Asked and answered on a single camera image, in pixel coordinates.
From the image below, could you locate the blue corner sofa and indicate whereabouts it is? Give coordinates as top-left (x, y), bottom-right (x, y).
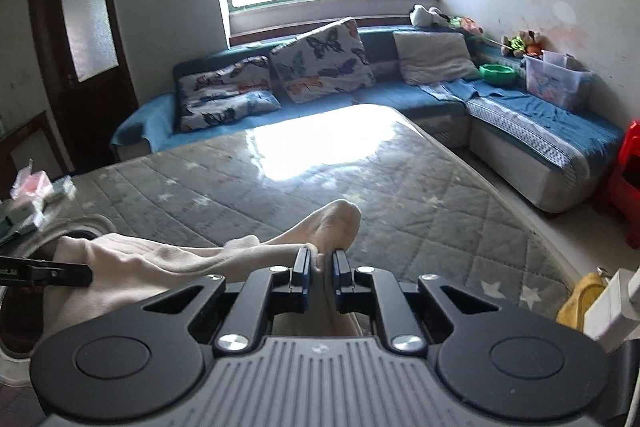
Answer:
top-left (110, 24), bottom-right (626, 214)

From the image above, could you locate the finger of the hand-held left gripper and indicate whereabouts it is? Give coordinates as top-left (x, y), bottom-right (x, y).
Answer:
top-left (0, 256), bottom-right (94, 289)

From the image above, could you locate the dark wooden glass door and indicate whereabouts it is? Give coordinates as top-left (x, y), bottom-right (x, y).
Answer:
top-left (26, 0), bottom-right (140, 172)

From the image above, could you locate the green plastic basin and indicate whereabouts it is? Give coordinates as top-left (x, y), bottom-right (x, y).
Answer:
top-left (479, 63), bottom-right (520, 85)

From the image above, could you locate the brown plush toy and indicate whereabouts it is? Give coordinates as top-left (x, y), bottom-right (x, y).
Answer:
top-left (501, 29), bottom-right (545, 58)

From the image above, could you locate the colourful plush toy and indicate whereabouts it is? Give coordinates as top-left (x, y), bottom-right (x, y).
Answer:
top-left (450, 16), bottom-right (485, 36)

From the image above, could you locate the clear pink plastic box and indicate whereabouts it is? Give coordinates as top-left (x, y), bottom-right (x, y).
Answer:
top-left (10, 159), bottom-right (53, 202)

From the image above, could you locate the white pillow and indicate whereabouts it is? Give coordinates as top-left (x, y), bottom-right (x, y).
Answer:
top-left (392, 31), bottom-right (481, 86)

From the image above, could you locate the red plastic stool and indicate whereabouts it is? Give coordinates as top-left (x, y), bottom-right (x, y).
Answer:
top-left (595, 121), bottom-right (640, 250)

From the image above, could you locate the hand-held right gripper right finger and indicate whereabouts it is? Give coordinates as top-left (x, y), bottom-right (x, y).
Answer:
top-left (331, 248), bottom-right (502, 353)

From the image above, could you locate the blue sofa blanket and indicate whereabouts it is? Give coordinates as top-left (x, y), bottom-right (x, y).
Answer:
top-left (420, 77), bottom-right (623, 168)

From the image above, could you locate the white carton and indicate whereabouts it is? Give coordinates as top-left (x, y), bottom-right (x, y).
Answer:
top-left (582, 269), bottom-right (640, 353)

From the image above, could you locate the cream long-sleeved shirt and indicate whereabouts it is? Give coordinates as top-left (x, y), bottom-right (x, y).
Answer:
top-left (42, 199), bottom-right (362, 338)

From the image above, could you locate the white cardboard box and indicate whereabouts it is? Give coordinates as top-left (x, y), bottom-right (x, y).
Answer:
top-left (0, 198), bottom-right (47, 233)

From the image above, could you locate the butterfly print cushion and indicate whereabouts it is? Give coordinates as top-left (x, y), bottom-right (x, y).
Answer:
top-left (270, 18), bottom-right (376, 104)
top-left (176, 56), bottom-right (282, 132)

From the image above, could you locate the grey quilted table cover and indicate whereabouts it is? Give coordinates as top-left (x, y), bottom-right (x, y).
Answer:
top-left (0, 104), bottom-right (576, 408)

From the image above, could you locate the clear plastic storage box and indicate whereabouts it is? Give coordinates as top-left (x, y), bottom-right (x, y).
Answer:
top-left (522, 51), bottom-right (593, 110)

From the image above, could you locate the green flat packet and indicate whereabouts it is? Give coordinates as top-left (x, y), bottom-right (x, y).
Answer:
top-left (45, 177), bottom-right (77, 202)

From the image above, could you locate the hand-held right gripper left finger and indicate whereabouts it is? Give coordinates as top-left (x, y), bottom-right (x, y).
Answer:
top-left (141, 246), bottom-right (313, 354)

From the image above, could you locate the blue towel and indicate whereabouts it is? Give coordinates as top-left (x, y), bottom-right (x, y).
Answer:
top-left (110, 94), bottom-right (178, 158)

